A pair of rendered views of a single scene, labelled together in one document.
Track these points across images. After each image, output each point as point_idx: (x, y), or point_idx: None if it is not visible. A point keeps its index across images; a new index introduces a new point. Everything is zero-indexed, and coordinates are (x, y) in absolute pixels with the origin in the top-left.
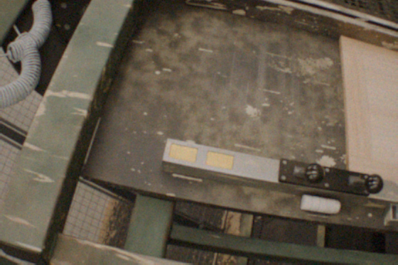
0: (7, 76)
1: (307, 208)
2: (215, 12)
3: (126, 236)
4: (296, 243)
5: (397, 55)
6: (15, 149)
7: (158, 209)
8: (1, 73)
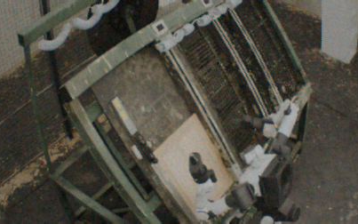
0: None
1: (132, 149)
2: (164, 66)
3: (22, 84)
4: (101, 171)
5: (208, 139)
6: None
7: (98, 111)
8: None
